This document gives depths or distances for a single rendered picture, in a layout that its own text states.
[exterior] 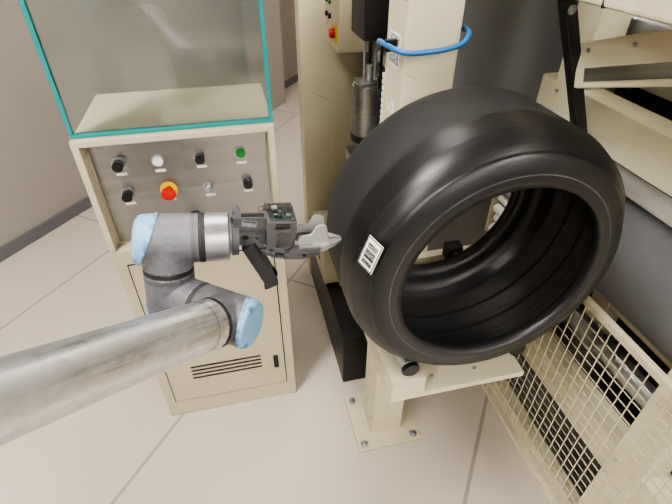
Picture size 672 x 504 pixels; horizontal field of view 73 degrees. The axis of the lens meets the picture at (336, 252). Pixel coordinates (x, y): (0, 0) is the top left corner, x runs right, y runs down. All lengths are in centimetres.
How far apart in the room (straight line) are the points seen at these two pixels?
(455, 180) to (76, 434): 196
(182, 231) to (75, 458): 158
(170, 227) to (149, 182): 69
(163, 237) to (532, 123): 65
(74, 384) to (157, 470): 155
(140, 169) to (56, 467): 130
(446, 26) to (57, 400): 98
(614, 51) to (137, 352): 105
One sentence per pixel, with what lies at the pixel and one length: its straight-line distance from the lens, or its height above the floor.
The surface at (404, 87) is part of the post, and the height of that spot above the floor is 144.
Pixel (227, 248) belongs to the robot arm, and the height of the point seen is 129.
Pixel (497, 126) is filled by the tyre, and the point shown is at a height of 148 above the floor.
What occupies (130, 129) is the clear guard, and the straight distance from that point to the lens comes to 142.
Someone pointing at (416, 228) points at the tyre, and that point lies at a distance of 79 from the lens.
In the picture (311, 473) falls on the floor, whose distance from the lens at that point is 199.
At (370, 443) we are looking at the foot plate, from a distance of 204.
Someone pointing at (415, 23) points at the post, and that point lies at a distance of 110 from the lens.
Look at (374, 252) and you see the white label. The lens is 80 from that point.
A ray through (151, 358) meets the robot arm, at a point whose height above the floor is 131.
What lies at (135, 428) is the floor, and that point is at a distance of 225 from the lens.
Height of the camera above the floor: 178
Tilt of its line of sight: 37 degrees down
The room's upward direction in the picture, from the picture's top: straight up
